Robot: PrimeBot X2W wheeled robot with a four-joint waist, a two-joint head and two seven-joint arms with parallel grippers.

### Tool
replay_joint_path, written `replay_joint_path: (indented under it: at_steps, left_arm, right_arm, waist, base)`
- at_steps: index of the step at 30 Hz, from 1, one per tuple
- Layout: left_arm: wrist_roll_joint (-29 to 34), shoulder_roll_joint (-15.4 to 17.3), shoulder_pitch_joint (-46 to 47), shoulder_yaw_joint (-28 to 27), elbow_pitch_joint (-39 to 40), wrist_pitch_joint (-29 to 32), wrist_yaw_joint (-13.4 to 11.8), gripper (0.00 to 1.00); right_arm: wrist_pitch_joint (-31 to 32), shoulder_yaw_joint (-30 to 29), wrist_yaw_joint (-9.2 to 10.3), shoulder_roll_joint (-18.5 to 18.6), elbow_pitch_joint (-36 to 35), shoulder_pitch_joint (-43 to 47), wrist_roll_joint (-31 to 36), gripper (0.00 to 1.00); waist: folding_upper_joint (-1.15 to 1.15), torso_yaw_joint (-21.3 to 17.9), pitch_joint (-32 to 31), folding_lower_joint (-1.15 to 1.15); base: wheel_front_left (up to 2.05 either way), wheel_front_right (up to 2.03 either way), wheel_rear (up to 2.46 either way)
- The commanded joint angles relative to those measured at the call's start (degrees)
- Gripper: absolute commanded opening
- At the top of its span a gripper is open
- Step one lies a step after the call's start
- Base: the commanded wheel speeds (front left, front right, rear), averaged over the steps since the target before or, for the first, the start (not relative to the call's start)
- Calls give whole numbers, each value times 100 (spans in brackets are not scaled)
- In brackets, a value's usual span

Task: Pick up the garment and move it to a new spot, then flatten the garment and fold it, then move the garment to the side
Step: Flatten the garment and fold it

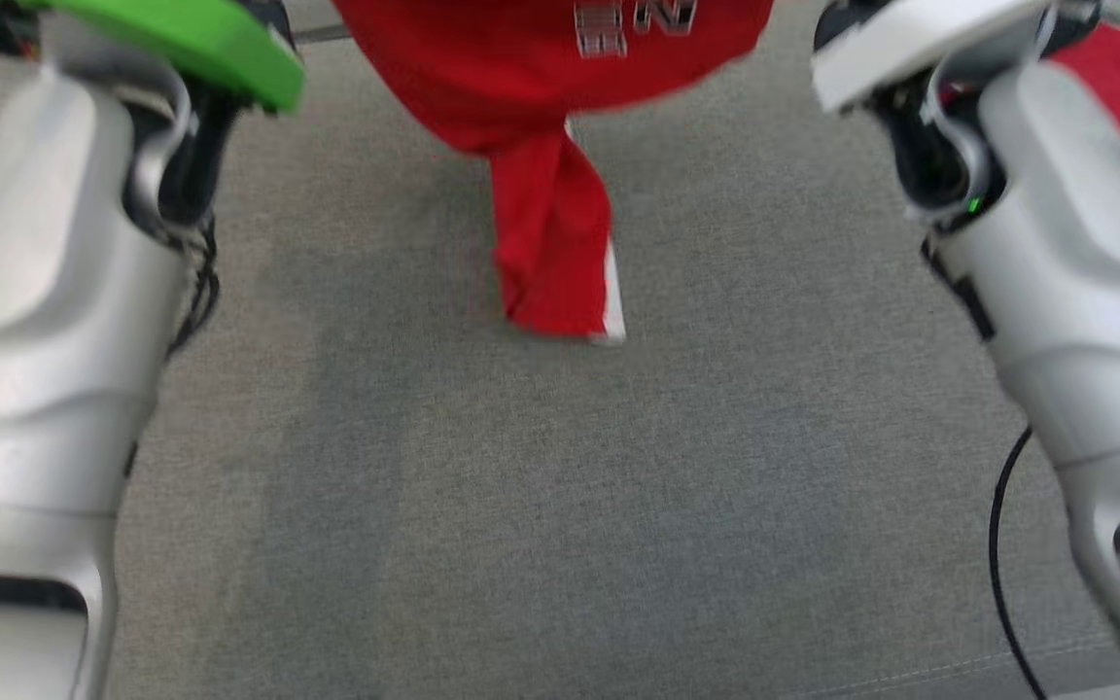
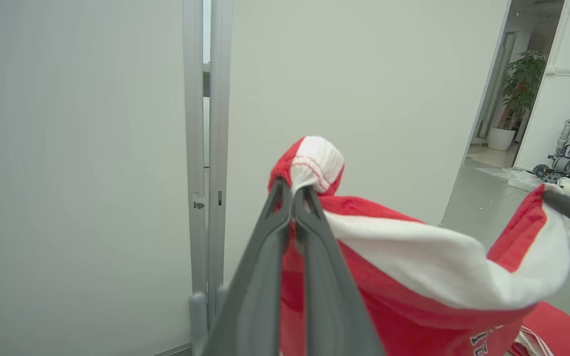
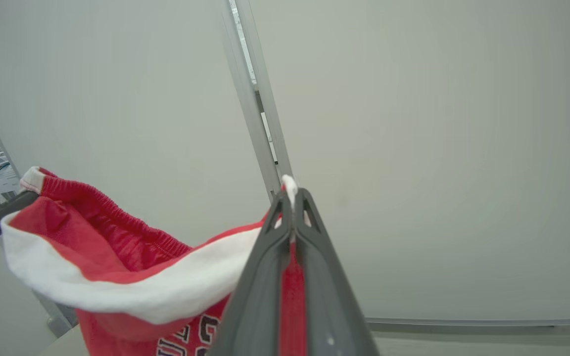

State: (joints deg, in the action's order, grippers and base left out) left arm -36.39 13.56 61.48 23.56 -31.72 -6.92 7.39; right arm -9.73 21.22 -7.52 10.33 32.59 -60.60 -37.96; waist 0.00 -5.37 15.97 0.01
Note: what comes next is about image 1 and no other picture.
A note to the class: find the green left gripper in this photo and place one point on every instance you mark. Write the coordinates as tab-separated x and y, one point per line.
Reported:
200	39

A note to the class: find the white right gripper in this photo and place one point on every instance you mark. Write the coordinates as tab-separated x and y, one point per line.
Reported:
910	39

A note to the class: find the red jersey with white lettering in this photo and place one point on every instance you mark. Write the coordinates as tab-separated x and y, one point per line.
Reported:
550	224

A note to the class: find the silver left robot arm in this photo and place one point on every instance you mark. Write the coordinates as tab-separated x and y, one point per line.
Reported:
35	292

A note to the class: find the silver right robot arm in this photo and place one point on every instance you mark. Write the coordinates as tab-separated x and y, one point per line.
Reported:
1085	292

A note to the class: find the grey fabric sofa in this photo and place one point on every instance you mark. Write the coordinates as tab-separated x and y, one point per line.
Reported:
570	486

